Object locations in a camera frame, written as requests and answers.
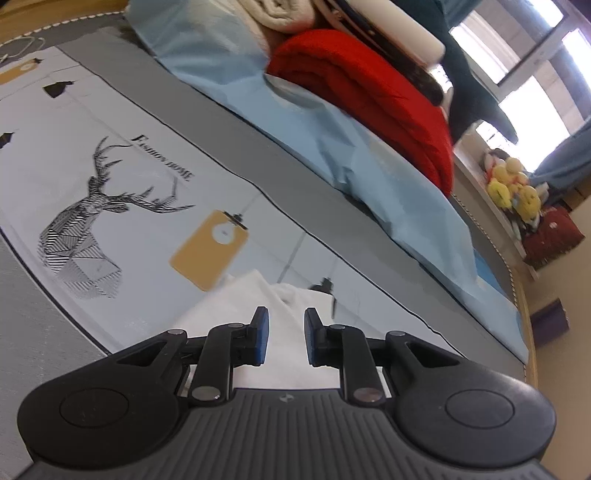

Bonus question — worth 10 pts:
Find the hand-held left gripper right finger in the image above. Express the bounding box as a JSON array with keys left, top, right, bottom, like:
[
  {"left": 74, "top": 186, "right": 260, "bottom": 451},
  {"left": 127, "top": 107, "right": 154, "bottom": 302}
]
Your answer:
[{"left": 303, "top": 308, "right": 468, "bottom": 407}]

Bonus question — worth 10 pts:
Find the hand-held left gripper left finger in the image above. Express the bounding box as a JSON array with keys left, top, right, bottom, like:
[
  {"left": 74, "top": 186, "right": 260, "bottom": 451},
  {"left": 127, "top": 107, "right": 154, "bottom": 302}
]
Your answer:
[{"left": 108, "top": 306, "right": 270, "bottom": 407}]

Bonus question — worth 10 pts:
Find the white garment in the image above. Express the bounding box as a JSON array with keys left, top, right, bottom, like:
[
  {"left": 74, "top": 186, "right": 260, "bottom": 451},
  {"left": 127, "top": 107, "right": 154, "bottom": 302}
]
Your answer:
[{"left": 175, "top": 270, "right": 385, "bottom": 392}]

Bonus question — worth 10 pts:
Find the light blue sheet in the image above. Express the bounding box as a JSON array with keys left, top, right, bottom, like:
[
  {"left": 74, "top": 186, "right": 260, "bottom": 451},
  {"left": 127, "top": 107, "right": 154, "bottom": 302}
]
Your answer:
[{"left": 124, "top": 0, "right": 530, "bottom": 365}]

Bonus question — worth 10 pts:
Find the grey deer print bed sheet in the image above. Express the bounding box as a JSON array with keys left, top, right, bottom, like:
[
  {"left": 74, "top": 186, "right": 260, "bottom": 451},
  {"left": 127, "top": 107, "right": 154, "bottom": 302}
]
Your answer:
[{"left": 0, "top": 9, "right": 529, "bottom": 462}]

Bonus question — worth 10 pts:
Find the white window sill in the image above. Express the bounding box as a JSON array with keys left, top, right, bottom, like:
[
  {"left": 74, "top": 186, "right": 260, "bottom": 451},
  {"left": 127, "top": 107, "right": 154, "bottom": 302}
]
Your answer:
[{"left": 454, "top": 138, "right": 542, "bottom": 280}]

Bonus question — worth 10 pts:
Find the yellow plush toy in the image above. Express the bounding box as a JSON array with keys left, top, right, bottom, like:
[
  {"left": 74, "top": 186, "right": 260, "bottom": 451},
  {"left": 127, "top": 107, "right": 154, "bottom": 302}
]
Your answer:
[
  {"left": 488, "top": 176, "right": 515, "bottom": 209},
  {"left": 513, "top": 184, "right": 542, "bottom": 221}
]

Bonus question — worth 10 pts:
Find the red folded blanket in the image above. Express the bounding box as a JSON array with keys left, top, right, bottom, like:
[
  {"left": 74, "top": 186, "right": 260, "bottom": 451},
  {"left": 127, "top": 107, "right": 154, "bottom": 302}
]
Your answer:
[{"left": 266, "top": 28, "right": 456, "bottom": 197}]

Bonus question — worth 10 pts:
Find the dark red cushion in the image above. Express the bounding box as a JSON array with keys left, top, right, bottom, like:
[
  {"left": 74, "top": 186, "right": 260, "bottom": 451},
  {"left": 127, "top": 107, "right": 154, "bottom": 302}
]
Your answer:
[{"left": 523, "top": 207, "right": 585, "bottom": 269}]

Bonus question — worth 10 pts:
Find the dark teal shark plush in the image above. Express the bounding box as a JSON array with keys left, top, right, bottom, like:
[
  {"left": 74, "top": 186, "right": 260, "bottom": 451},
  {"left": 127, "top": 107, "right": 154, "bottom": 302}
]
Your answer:
[{"left": 397, "top": 0, "right": 521, "bottom": 145}]

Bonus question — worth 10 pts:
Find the blue curtain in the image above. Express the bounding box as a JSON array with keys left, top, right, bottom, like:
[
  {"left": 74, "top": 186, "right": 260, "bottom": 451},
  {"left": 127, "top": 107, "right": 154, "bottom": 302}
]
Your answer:
[{"left": 531, "top": 133, "right": 591, "bottom": 209}]

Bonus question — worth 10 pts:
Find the cream folded blanket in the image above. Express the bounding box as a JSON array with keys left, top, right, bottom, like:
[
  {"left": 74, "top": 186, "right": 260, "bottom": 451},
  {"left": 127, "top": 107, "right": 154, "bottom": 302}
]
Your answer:
[{"left": 228, "top": 0, "right": 325, "bottom": 36}]

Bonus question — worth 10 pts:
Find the white folded quilt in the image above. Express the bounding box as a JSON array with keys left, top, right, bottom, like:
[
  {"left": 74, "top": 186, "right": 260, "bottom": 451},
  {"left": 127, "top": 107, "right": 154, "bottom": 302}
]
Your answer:
[{"left": 348, "top": 0, "right": 447, "bottom": 64}]

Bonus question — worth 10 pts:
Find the window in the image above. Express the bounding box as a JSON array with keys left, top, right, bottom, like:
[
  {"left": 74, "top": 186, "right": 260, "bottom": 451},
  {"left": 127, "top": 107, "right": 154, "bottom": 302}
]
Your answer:
[{"left": 449, "top": 0, "right": 591, "bottom": 172}]

